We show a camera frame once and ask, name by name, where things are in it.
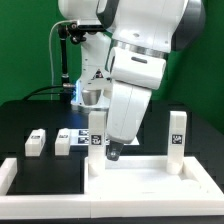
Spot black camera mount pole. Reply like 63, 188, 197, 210
57, 22, 86, 103

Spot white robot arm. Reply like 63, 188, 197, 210
58, 0, 206, 161

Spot white U-shaped obstacle frame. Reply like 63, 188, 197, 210
0, 158, 91, 220

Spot fiducial marker base plate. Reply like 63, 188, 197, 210
69, 128, 141, 147

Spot black cables on table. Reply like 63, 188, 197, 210
21, 83, 76, 102

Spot grey depth camera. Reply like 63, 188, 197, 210
77, 21, 105, 32

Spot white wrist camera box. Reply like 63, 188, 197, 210
107, 47, 166, 90

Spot white camera cable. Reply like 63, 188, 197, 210
48, 19, 78, 100

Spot white desk tabletop tray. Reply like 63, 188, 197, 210
84, 156, 224, 218

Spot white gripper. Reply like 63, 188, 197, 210
107, 81, 152, 161

